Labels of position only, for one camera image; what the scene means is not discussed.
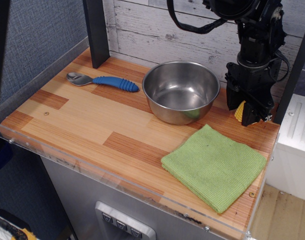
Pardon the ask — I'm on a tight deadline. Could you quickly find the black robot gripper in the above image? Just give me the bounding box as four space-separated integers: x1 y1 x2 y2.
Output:
225 59 278 127

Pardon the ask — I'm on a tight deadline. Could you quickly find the yellow toy corn piece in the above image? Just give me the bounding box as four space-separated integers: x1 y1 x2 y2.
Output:
234 100 246 123

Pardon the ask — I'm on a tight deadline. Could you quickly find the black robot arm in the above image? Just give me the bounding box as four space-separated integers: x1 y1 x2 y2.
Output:
203 0 290 127

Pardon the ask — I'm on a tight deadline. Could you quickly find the stainless steel bowl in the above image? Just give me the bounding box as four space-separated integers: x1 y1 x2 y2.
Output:
142 61 220 125

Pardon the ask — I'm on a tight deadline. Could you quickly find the folded green cloth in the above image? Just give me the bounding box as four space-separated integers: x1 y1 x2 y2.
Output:
161 124 267 214

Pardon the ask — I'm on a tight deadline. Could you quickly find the white aluminium side block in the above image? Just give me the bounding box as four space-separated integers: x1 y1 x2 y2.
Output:
266 94 305 200

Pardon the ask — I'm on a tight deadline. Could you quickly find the brass screw right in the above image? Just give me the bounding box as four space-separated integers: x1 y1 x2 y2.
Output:
249 191 256 198

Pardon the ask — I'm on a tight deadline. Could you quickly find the silver dispenser button panel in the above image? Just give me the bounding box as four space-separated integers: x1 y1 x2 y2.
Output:
95 201 157 240

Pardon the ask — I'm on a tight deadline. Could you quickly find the silver toy fridge cabinet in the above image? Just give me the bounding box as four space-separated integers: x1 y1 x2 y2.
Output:
42 157 247 240

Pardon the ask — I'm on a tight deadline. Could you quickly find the clear acrylic table guard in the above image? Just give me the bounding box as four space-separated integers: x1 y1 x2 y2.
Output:
0 40 280 239

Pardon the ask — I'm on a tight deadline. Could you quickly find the yellow black object bottom left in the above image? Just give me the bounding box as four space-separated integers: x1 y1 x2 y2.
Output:
0 218 37 240

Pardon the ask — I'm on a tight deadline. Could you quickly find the black right upright post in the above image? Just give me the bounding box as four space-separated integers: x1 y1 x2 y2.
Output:
273 0 305 125

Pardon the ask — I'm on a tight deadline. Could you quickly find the black upright post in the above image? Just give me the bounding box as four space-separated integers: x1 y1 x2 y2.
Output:
273 0 305 125
82 0 110 69

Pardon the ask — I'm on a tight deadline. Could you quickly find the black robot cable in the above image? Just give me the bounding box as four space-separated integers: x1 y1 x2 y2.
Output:
166 0 230 35

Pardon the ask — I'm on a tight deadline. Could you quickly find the blue handled metal spoon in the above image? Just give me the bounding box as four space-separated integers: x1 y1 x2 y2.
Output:
66 72 140 92

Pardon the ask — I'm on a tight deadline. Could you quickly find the black left upright post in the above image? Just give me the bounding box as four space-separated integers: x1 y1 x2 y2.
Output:
82 0 110 69

